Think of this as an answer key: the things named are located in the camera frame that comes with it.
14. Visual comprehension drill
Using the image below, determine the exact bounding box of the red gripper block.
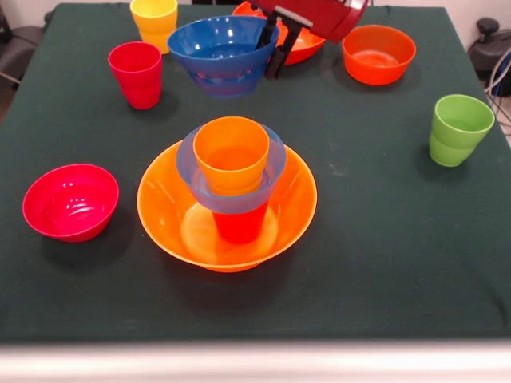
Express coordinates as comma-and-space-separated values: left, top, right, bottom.
247, 0, 370, 81

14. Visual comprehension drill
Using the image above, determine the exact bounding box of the dark blue bowl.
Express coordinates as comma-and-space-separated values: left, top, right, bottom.
166, 15, 280, 99

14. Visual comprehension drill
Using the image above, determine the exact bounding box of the orange cup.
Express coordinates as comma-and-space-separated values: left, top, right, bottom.
192, 116, 271, 196

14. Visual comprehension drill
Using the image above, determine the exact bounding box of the light blue bowl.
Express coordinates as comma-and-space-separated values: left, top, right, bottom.
175, 123, 287, 216

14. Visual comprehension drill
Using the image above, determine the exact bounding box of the red-orange cup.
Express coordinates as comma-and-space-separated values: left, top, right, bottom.
212, 201, 269, 245

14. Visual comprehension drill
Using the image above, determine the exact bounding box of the large red-orange bowl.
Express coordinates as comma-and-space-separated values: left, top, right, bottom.
231, 0, 327, 66

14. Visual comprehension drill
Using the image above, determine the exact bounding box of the small red-orange bowl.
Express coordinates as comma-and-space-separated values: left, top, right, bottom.
341, 24, 418, 86

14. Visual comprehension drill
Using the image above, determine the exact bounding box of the yellow cup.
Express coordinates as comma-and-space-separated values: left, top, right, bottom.
129, 0, 179, 55

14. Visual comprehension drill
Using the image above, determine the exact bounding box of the pink-red cup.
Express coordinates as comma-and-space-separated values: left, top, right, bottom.
107, 41, 164, 110

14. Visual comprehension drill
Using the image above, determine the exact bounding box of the green cup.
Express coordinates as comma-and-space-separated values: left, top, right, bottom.
429, 94, 496, 168

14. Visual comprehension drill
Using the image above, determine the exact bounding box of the large orange bowl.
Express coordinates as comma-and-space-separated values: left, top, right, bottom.
137, 139, 319, 274

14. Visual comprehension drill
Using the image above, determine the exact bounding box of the pink-red bowl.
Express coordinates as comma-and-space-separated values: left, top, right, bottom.
22, 163, 120, 243

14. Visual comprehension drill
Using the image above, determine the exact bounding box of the dark green tablecloth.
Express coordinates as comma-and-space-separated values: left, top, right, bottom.
0, 2, 511, 345

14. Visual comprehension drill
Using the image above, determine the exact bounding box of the dark grey pedestal base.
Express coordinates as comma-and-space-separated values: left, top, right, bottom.
0, 3, 45, 87
466, 18, 511, 77

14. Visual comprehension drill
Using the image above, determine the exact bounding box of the tangle of cables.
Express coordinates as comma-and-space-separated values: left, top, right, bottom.
485, 47, 511, 116

